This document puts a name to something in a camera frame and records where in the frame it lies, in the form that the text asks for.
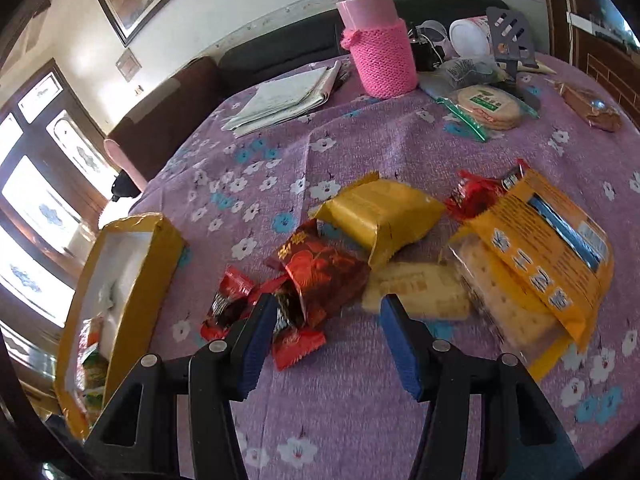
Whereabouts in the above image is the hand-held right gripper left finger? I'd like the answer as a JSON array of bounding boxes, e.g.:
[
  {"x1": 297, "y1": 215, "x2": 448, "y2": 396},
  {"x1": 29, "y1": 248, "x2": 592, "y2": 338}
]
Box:
[{"x1": 84, "y1": 293, "x2": 280, "y2": 480}]

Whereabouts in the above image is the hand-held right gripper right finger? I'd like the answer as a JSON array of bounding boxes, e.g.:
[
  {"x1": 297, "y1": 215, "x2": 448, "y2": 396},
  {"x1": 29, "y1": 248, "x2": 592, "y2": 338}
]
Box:
[{"x1": 379, "y1": 294, "x2": 577, "y2": 480}]

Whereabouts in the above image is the small red candy packet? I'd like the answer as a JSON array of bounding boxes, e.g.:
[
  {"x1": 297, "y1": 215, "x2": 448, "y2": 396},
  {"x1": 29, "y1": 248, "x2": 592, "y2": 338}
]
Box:
[
  {"x1": 444, "y1": 159, "x2": 530, "y2": 221},
  {"x1": 271, "y1": 294, "x2": 327, "y2": 372},
  {"x1": 200, "y1": 266, "x2": 271, "y2": 342}
]

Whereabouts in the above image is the pale yellow biscuit packet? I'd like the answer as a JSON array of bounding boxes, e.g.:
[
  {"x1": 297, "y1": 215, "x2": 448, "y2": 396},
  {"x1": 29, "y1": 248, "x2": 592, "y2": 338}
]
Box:
[{"x1": 361, "y1": 261, "x2": 472, "y2": 321}]

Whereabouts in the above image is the red patterned snack packet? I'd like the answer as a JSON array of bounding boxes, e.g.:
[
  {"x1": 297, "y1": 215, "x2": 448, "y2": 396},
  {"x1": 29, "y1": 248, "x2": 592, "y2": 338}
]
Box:
[{"x1": 264, "y1": 219, "x2": 372, "y2": 328}]

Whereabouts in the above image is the yellow snack packet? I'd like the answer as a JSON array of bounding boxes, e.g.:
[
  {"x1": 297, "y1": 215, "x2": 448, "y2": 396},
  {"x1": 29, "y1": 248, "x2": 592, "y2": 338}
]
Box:
[{"x1": 311, "y1": 172, "x2": 447, "y2": 269}]

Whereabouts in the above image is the yellow cardboard box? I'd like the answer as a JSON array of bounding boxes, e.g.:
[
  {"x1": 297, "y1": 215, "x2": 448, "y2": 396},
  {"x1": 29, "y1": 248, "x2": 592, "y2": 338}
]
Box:
[{"x1": 54, "y1": 212, "x2": 187, "y2": 442}]

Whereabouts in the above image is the orange cracker packet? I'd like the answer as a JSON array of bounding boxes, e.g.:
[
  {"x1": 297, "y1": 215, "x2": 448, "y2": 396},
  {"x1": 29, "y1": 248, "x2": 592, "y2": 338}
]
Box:
[{"x1": 446, "y1": 169, "x2": 615, "y2": 383}]

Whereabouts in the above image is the floral purple tablecloth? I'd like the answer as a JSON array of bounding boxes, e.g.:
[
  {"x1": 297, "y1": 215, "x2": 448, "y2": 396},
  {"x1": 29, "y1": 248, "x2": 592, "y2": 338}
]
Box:
[{"x1": 127, "y1": 52, "x2": 640, "y2": 480}]

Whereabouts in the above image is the folded newspaper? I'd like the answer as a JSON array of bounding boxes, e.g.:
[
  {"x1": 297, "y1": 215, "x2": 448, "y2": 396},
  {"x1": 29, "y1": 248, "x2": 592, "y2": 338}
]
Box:
[{"x1": 221, "y1": 61, "x2": 342, "y2": 138}]

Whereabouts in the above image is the round rice cracker packet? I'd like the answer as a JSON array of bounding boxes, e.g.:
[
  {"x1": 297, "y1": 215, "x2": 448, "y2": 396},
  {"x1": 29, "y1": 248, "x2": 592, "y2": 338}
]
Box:
[{"x1": 438, "y1": 83, "x2": 541, "y2": 142}]

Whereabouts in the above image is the wooden door with glass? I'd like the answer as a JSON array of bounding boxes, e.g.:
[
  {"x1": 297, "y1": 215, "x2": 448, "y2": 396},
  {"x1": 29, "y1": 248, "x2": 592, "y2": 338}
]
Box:
[{"x1": 0, "y1": 58, "x2": 121, "y2": 411}]

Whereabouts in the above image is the dark sofa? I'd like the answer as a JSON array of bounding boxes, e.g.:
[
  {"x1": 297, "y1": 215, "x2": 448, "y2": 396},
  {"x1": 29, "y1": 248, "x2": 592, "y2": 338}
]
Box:
[{"x1": 106, "y1": 0, "x2": 511, "y2": 190}]

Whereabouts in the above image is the grey plastic bag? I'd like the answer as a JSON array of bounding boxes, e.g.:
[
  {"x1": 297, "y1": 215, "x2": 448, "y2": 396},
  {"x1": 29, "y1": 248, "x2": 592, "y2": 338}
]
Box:
[{"x1": 419, "y1": 57, "x2": 501, "y2": 98}]

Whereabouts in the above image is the brown pastry packet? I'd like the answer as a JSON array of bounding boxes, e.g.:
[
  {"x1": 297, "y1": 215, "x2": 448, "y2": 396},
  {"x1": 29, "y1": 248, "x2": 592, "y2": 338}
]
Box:
[{"x1": 550, "y1": 80, "x2": 624, "y2": 133}]

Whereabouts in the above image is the pink knit-sleeved thermos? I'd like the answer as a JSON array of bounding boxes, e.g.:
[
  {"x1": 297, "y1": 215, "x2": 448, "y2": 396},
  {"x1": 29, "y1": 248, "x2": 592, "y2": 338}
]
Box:
[{"x1": 332, "y1": 0, "x2": 419, "y2": 99}]

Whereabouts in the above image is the clear plastic cup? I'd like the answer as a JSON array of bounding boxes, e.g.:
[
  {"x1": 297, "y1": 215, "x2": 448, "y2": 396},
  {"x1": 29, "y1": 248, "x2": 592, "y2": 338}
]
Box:
[{"x1": 415, "y1": 20, "x2": 454, "y2": 63}]

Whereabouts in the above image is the white pink-print cup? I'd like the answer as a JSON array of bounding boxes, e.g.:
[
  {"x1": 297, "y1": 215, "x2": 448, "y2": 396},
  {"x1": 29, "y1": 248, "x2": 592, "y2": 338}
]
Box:
[{"x1": 449, "y1": 16, "x2": 493, "y2": 61}]

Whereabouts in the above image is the grey phone stand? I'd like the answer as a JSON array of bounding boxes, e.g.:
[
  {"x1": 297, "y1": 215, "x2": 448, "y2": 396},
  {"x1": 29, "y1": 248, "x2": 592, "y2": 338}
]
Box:
[{"x1": 486, "y1": 7, "x2": 537, "y2": 72}]

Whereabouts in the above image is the wall switch plate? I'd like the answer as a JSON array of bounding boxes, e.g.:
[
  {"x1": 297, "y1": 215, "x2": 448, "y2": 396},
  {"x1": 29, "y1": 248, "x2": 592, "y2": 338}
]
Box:
[{"x1": 115, "y1": 48, "x2": 138, "y2": 82}]

